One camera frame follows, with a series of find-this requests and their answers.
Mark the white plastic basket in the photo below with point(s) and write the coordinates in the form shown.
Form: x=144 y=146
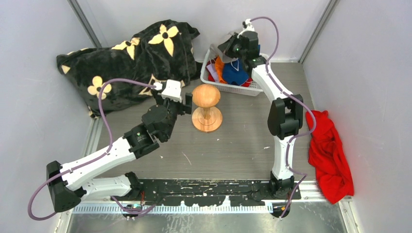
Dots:
x=252 y=90

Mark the orange bucket hat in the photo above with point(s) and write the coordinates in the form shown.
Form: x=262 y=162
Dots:
x=219 y=66

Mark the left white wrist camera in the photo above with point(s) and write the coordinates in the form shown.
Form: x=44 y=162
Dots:
x=169 y=89

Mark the grey bucket hat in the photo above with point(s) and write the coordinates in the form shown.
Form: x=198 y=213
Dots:
x=233 y=48

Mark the black blanket with cream flowers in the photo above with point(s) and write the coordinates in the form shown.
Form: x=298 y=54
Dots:
x=117 y=77

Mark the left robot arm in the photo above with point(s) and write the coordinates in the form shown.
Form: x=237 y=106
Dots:
x=71 y=183

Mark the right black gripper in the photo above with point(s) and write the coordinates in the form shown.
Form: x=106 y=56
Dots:
x=226 y=46

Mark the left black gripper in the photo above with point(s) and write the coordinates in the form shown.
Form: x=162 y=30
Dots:
x=182 y=109

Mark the red bucket hat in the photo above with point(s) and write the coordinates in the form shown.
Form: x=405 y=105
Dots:
x=211 y=78

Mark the lilac bucket hat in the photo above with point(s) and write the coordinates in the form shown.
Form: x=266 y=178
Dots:
x=212 y=71

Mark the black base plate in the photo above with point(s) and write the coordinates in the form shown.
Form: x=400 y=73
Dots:
x=190 y=192

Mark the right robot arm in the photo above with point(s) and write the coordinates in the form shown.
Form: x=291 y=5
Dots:
x=285 y=117

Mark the red cloth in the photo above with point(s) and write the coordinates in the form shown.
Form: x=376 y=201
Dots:
x=327 y=156

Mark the blue bucket hat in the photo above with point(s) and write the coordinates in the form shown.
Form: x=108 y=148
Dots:
x=234 y=74

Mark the wooden hat stand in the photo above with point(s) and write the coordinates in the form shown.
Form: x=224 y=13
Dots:
x=206 y=117

